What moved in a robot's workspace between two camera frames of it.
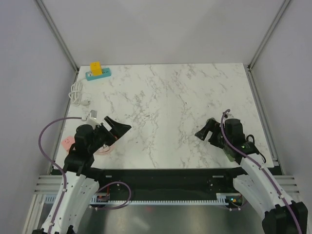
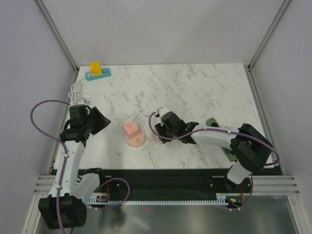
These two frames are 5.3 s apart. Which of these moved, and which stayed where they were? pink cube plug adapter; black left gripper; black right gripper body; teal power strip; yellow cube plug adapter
Moved: black left gripper; black right gripper body; pink cube plug adapter
Stayed: yellow cube plug adapter; teal power strip
